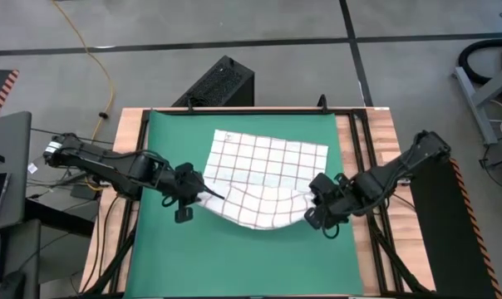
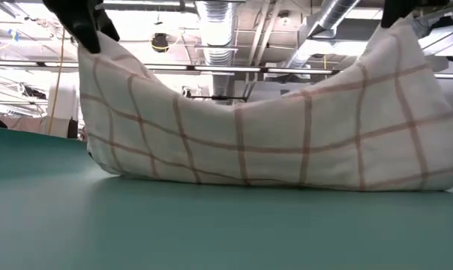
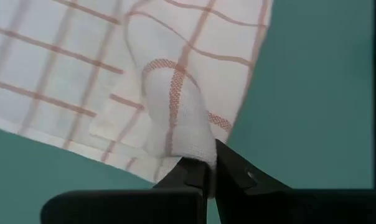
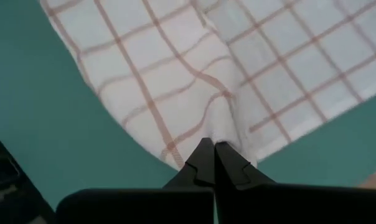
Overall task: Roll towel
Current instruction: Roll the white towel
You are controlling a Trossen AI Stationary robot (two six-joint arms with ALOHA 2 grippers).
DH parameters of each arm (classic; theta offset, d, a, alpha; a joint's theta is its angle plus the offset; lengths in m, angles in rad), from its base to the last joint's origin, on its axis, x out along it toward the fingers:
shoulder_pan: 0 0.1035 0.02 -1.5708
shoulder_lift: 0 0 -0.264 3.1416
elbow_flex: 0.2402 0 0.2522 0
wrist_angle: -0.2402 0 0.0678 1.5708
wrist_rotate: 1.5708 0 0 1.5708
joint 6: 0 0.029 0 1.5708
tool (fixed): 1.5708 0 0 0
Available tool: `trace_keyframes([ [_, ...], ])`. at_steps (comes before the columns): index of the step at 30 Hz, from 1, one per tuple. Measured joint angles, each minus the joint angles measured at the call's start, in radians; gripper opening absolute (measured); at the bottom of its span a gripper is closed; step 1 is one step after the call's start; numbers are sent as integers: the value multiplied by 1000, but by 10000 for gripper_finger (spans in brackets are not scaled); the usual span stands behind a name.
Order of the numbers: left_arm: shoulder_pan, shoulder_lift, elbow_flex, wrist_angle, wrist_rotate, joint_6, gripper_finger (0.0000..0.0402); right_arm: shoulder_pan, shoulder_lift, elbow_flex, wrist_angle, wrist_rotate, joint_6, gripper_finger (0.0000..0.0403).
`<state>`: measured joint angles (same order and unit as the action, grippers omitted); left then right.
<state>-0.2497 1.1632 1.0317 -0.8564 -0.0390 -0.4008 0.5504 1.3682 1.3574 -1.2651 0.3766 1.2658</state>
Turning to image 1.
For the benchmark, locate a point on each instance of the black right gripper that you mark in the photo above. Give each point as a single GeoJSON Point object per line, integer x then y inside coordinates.
{"type": "Point", "coordinates": [334, 197]}

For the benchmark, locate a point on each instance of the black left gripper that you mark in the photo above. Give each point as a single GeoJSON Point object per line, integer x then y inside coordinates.
{"type": "Point", "coordinates": [188, 184]}

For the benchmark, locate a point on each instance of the white towel with red grid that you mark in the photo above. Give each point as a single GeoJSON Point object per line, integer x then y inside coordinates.
{"type": "Point", "coordinates": [267, 166]}

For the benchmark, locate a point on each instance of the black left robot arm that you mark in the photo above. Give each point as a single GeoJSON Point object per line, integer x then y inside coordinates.
{"type": "Point", "coordinates": [109, 166]}

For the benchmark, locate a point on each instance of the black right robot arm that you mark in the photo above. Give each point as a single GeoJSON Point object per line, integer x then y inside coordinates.
{"type": "Point", "coordinates": [405, 164]}

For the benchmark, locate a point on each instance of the green table mat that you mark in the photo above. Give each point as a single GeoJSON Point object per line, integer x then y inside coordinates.
{"type": "Point", "coordinates": [234, 266]}

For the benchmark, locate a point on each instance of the black mat clamp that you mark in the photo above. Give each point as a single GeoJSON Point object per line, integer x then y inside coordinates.
{"type": "Point", "coordinates": [322, 104]}

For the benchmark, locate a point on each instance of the black computer tower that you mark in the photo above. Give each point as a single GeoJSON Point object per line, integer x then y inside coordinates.
{"type": "Point", "coordinates": [222, 83]}

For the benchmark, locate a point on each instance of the black power adapter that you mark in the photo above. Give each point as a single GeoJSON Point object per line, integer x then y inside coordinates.
{"type": "Point", "coordinates": [82, 193]}

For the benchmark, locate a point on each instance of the grey metal stand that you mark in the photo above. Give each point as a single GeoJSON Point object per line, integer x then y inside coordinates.
{"type": "Point", "coordinates": [477, 106]}

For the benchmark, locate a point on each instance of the white paper tag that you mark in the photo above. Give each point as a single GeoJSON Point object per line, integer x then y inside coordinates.
{"type": "Point", "coordinates": [32, 168]}

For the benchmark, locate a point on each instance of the grey low desk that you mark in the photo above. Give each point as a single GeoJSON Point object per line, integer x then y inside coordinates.
{"type": "Point", "coordinates": [24, 249]}

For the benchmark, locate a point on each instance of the grey desk top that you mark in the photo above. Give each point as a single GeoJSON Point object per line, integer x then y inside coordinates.
{"type": "Point", "coordinates": [10, 137]}

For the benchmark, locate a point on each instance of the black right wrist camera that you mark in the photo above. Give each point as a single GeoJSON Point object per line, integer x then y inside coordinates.
{"type": "Point", "coordinates": [313, 218]}

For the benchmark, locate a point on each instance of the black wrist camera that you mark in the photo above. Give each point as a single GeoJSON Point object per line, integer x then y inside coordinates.
{"type": "Point", "coordinates": [183, 216]}
{"type": "Point", "coordinates": [313, 218]}

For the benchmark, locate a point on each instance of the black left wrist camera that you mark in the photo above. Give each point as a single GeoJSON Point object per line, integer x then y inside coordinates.
{"type": "Point", "coordinates": [183, 216]}

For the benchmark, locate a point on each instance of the black aluminium table frame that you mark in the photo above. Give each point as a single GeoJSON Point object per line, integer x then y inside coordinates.
{"type": "Point", "coordinates": [359, 112]}

